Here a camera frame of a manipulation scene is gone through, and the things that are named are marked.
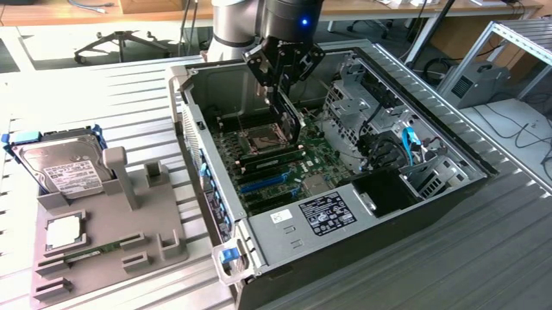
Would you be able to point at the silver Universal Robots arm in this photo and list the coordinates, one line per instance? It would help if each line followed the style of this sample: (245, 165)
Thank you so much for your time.
(233, 26)

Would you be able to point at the black office chair base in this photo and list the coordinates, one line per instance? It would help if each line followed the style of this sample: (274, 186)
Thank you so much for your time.
(120, 42)

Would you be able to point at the white sticker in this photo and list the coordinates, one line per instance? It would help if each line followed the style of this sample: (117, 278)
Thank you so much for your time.
(279, 216)

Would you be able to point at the green motherboard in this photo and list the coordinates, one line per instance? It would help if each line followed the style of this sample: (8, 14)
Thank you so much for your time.
(318, 158)

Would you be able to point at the grey parts rack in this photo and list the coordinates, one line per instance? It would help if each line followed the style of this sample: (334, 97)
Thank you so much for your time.
(106, 226)

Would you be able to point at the blue case latch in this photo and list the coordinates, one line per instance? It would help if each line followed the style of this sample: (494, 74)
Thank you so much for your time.
(228, 255)

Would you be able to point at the installed black RAM stick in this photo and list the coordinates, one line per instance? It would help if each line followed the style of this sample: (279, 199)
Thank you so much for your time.
(267, 161)

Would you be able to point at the green RAM stick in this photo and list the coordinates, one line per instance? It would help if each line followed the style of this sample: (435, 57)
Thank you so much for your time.
(92, 252)

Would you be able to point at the silver CPU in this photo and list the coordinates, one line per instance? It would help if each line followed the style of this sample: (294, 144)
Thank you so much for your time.
(64, 231)

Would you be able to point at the black power supply label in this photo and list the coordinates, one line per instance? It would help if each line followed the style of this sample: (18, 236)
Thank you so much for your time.
(327, 213)

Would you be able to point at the grey machine box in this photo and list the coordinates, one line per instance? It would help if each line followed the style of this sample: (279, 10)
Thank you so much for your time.
(478, 80)

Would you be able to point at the CPU socket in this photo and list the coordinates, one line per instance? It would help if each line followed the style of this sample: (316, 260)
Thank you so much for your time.
(258, 142)

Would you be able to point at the metal drive cage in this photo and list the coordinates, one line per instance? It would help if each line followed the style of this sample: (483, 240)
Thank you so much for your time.
(352, 103)

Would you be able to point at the black graphics card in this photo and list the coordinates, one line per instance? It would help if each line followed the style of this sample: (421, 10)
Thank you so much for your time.
(288, 122)

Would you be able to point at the brown box on desk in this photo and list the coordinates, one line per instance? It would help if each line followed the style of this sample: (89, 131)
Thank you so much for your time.
(151, 6)

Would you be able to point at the wooden desk with white legs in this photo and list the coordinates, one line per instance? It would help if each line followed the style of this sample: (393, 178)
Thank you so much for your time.
(430, 8)

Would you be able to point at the silver hard disk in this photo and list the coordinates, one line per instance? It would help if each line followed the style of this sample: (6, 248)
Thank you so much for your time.
(64, 168)

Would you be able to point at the metal disk bay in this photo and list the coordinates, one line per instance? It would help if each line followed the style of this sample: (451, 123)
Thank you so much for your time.
(430, 181)

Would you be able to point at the light blue slot latch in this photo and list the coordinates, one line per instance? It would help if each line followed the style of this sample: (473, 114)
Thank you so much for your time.
(203, 174)

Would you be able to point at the open grey PC case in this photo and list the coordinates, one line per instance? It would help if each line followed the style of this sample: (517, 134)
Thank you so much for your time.
(302, 245)

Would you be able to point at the aluminium profile frame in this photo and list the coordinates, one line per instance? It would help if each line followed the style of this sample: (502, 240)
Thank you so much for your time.
(517, 35)

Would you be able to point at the long wooden desk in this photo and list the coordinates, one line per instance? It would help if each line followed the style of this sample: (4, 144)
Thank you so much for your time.
(106, 17)

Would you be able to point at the blue disk caddy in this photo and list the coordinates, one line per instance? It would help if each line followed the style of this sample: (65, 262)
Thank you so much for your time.
(25, 138)

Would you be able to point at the small black chair base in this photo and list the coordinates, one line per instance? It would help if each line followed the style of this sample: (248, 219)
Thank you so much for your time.
(370, 26)

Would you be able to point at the long blue expansion slot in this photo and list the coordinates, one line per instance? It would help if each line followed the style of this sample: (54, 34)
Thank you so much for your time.
(263, 182)

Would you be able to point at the silver chipset heatsink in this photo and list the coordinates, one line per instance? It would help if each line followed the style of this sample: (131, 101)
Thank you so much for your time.
(316, 185)

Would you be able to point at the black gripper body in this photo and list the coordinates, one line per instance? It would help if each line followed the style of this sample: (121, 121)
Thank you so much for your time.
(292, 19)

